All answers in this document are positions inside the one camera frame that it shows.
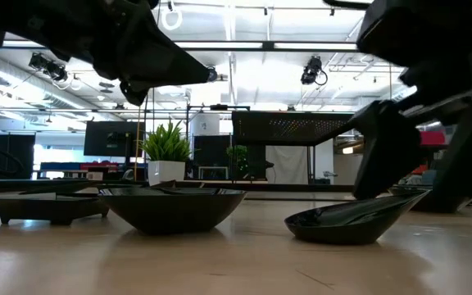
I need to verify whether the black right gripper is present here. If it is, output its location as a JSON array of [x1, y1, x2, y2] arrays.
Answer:
[[356, 0, 472, 108]]

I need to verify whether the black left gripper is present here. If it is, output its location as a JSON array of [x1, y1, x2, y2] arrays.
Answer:
[[34, 0, 211, 107]]

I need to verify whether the black teardrop mini plate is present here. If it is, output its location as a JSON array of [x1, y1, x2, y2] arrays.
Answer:
[[284, 189, 430, 246], [150, 179, 179, 190]]

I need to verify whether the black square mini plate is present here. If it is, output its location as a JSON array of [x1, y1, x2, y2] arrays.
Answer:
[[94, 183, 143, 190], [0, 192, 110, 226]]

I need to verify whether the dark storage rack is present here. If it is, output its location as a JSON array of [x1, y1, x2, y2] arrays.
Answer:
[[395, 145, 446, 186]]

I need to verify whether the large red storage bin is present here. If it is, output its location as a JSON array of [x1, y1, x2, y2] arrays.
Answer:
[[420, 130, 447, 147]]

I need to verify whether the black monitor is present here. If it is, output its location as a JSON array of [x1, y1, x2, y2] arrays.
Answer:
[[83, 120, 146, 157]]

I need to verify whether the black perforated metal shelf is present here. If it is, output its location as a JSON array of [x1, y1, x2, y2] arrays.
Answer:
[[231, 111, 368, 202]]

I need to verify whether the green plant in white pot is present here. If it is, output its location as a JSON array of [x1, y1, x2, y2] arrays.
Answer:
[[139, 120, 192, 186]]

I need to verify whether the small dark green plant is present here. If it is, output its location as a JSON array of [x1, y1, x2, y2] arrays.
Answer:
[[225, 144, 250, 180]]

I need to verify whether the dark cabinet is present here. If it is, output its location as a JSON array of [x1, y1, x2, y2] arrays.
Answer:
[[0, 133, 36, 180]]

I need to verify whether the white hanging cable ring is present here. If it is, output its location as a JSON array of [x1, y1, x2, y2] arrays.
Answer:
[[161, 7, 183, 32]]

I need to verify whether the yellow hanging rope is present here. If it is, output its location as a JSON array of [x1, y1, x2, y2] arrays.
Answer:
[[387, 61, 394, 103]]

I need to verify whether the black overhead frame bar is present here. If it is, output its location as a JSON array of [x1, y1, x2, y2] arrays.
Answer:
[[0, 39, 360, 53]]

